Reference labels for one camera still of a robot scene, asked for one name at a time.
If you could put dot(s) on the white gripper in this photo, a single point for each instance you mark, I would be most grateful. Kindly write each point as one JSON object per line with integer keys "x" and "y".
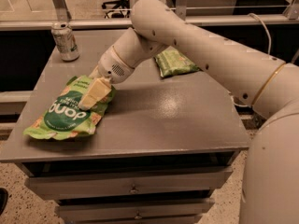
{"x": 111, "y": 66}

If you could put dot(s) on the grey drawer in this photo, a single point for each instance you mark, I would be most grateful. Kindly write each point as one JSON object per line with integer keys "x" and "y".
{"x": 134, "y": 210}
{"x": 120, "y": 184}

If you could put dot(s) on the grey lower drawer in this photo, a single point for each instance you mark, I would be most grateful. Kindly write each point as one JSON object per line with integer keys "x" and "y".
{"x": 134, "y": 210}

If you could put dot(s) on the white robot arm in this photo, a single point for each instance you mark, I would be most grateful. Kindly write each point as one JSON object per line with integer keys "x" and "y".
{"x": 270, "y": 190}

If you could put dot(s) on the dark green snack bag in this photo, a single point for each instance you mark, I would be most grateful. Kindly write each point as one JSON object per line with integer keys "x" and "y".
{"x": 173, "y": 63}

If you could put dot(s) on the green dang rice chip bag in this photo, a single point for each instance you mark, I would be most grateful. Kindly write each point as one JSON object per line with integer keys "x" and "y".
{"x": 64, "y": 119}

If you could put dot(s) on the silver soda can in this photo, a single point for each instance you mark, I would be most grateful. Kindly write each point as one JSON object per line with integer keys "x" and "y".
{"x": 65, "y": 41}

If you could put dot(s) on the grey upper drawer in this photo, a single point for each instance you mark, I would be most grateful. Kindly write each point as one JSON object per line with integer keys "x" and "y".
{"x": 120, "y": 184}

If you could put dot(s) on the grey drawer cabinet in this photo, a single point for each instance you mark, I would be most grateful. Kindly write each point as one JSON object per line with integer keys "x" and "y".
{"x": 152, "y": 124}

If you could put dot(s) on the black office chair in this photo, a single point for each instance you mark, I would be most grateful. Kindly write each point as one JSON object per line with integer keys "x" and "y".
{"x": 116, "y": 9}

